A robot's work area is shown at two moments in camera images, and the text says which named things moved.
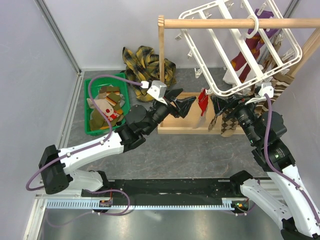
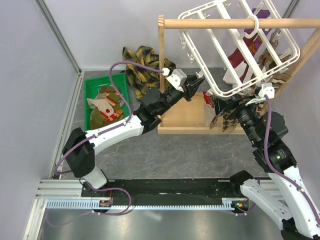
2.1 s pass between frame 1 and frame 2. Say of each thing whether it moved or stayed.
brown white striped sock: moved
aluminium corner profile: stayed
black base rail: stayed
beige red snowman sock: stayed
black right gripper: stayed
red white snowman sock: moved
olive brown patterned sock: stayed
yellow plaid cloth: stayed
